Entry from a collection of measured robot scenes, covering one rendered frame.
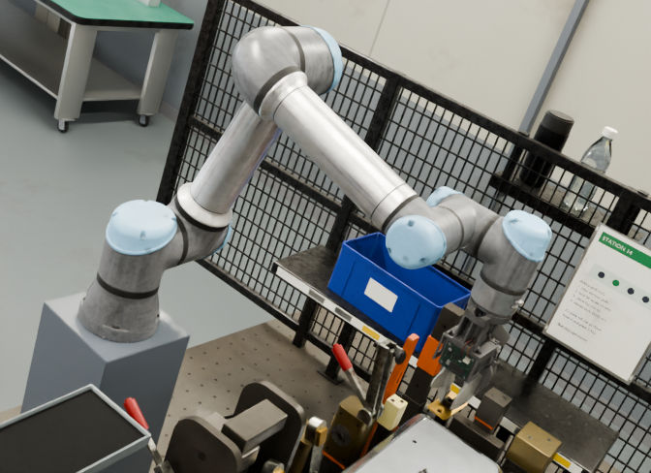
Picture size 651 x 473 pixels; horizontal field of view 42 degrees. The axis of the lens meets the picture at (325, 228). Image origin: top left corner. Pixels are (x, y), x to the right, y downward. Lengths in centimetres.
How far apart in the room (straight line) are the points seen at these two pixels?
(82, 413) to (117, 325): 30
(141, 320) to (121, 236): 17
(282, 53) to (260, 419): 57
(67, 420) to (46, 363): 39
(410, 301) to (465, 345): 68
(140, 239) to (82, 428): 36
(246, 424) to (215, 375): 91
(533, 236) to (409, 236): 20
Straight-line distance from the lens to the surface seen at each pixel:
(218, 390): 223
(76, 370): 164
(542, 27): 423
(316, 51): 142
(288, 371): 238
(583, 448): 201
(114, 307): 159
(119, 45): 619
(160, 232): 153
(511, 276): 130
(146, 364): 164
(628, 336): 205
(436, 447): 182
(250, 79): 131
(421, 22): 454
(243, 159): 153
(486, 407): 191
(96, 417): 135
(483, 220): 131
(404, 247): 119
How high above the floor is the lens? 204
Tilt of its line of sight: 24 degrees down
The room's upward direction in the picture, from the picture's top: 20 degrees clockwise
